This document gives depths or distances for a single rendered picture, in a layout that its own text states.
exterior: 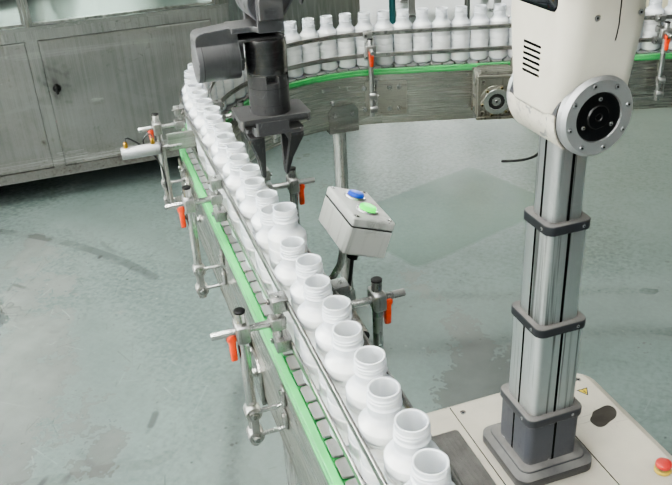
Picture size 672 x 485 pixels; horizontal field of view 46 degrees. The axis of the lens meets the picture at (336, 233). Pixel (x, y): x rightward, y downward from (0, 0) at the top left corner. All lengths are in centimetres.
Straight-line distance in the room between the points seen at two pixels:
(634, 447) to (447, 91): 118
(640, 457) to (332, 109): 133
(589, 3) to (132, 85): 300
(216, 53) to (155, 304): 229
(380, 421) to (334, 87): 174
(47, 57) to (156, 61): 51
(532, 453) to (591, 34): 101
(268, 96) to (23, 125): 316
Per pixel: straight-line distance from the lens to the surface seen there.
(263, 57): 108
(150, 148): 184
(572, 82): 152
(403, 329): 297
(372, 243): 134
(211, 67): 107
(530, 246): 177
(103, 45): 409
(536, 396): 192
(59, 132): 420
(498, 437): 210
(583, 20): 148
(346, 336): 95
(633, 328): 309
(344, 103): 253
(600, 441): 220
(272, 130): 111
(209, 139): 168
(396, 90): 254
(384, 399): 86
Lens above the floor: 172
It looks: 28 degrees down
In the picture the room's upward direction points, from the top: 3 degrees counter-clockwise
